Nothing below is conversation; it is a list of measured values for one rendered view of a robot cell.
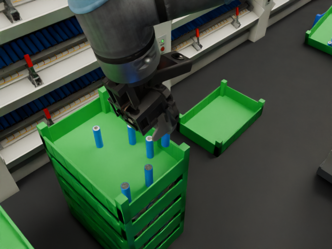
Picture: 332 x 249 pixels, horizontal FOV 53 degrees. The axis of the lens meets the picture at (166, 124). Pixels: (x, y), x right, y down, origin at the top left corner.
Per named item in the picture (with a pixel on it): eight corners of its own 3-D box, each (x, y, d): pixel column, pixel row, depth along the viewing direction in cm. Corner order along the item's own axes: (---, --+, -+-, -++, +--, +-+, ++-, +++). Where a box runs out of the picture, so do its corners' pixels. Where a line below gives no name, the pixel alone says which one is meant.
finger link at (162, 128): (152, 148, 67) (138, 122, 60) (172, 128, 69) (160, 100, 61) (163, 156, 65) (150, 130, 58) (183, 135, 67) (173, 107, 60)
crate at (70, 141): (188, 168, 79) (190, 146, 73) (124, 226, 69) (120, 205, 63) (107, 107, 93) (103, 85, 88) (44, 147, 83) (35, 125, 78)
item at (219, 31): (255, 23, 168) (269, 3, 157) (167, 75, 139) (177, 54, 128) (228, -3, 172) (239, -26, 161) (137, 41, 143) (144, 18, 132)
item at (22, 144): (150, 85, 135) (159, 64, 123) (7, 170, 106) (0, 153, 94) (120, 50, 139) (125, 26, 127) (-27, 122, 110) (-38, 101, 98)
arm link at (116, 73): (124, 11, 51) (171, 34, 46) (133, 35, 55) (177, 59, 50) (80, 48, 48) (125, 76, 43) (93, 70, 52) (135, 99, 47)
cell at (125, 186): (124, 191, 67) (127, 208, 71) (131, 185, 67) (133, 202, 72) (118, 186, 67) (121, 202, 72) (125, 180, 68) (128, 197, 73)
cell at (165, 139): (171, 144, 72) (172, 123, 68) (165, 148, 72) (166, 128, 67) (165, 139, 73) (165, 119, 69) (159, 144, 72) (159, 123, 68)
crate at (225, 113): (217, 157, 122) (220, 143, 116) (176, 130, 131) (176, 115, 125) (261, 115, 137) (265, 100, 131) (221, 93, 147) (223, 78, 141)
